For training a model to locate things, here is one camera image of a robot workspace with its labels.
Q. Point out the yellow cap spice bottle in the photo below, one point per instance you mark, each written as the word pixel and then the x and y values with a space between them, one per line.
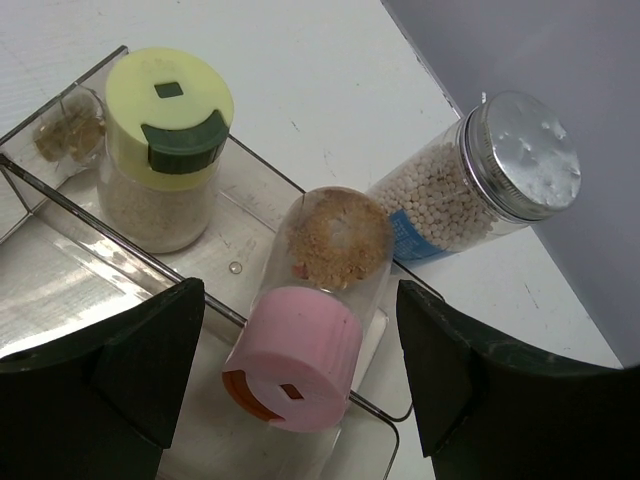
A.
pixel 168 117

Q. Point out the right silver lid pearl jar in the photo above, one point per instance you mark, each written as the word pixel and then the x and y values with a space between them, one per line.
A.
pixel 508 164

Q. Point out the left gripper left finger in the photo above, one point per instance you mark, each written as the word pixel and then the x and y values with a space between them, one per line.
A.
pixel 102 402

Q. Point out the pink cap spice bottle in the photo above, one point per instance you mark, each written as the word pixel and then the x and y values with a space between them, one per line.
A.
pixel 294 361

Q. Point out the clear acrylic organizer tray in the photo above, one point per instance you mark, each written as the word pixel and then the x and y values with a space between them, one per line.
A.
pixel 63 268

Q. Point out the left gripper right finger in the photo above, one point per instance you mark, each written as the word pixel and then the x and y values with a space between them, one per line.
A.
pixel 490 406

